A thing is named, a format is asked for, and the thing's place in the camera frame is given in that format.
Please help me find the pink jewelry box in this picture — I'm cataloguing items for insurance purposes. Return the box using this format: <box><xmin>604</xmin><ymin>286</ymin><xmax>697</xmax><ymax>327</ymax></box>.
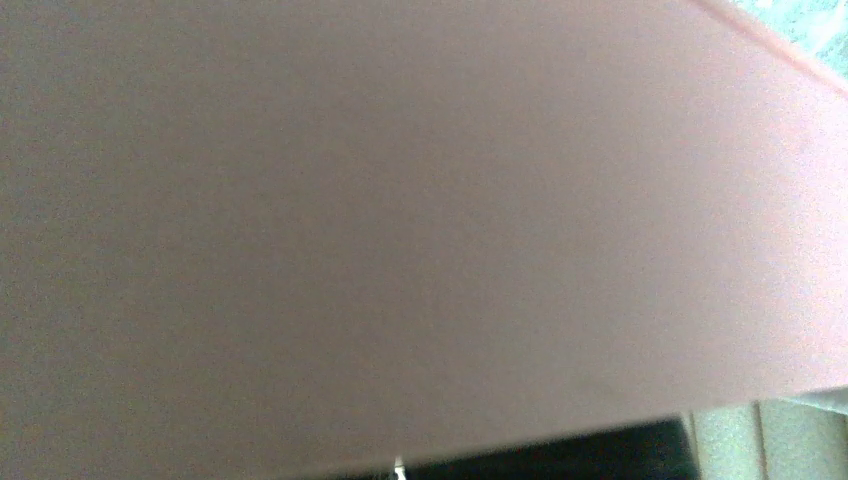
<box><xmin>1</xmin><ymin>1</ymin><xmax>847</xmax><ymax>479</ymax></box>

